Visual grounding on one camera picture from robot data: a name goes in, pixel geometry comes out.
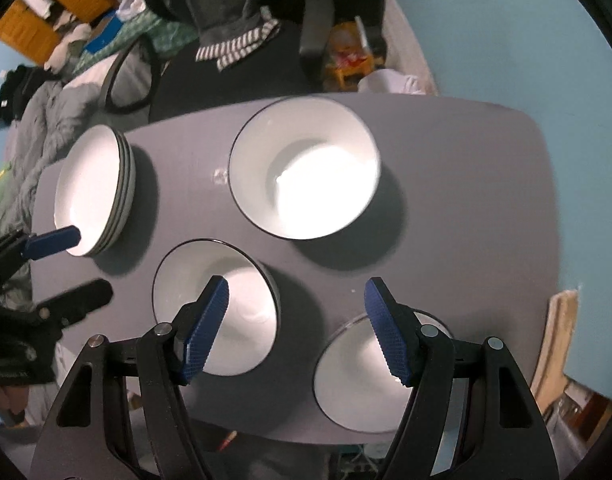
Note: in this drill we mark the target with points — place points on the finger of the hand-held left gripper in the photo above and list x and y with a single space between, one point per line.
51 242
81 297

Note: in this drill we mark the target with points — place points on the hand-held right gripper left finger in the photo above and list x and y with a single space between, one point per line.
206 330

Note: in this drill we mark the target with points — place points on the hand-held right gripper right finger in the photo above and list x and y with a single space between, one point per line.
390 335

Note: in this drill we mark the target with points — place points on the white dark-rimmed bowl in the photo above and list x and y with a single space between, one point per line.
306 175
356 385
251 310

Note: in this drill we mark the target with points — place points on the white dark-rimmed plate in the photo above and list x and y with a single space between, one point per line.
86 185
133 180
126 180

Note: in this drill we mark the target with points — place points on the person's left hand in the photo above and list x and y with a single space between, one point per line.
13 405

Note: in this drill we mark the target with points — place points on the grey duvet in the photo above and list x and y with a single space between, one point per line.
41 125

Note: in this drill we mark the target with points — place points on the black clothing pile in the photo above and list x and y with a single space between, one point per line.
21 92

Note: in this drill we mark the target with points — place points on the light wooden board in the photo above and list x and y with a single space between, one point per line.
555 340

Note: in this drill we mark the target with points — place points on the beige and olive clothing pile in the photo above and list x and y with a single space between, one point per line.
66 47

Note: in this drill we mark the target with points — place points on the blue cardboard box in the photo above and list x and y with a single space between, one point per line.
102 35

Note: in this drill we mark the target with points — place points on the orange wooden wardrobe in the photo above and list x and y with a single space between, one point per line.
31 25

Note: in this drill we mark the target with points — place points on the green checked tablecloth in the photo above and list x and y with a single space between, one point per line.
151 35

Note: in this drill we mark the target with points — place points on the white crumpled bag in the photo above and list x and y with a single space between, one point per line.
390 82

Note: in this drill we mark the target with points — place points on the black office chair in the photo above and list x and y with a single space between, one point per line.
266 75

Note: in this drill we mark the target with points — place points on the yellow and red toy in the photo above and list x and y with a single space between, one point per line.
348 60

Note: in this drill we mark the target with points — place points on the dark grey striped-cuff pants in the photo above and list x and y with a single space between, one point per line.
221 10

